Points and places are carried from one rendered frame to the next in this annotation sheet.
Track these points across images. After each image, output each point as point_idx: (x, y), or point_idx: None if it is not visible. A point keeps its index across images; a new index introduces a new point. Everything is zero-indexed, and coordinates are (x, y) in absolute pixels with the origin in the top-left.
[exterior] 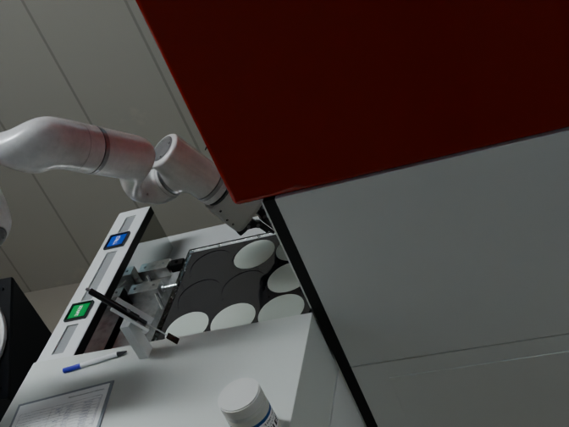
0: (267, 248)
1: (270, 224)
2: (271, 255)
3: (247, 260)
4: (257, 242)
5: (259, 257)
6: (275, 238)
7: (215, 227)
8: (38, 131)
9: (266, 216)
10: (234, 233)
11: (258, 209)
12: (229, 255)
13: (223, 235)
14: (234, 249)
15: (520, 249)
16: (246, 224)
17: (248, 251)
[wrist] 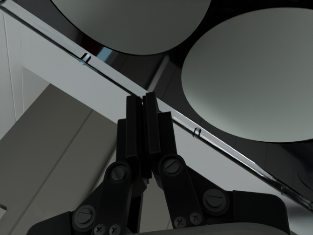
0: (211, 68)
1: (127, 127)
2: (228, 18)
3: (312, 87)
4: (215, 118)
5: (268, 59)
6: (165, 85)
7: (224, 187)
8: None
9: (112, 168)
10: (214, 165)
11: (101, 234)
12: (311, 154)
13: (227, 175)
14: (281, 156)
15: None
16: (221, 232)
17: (263, 118)
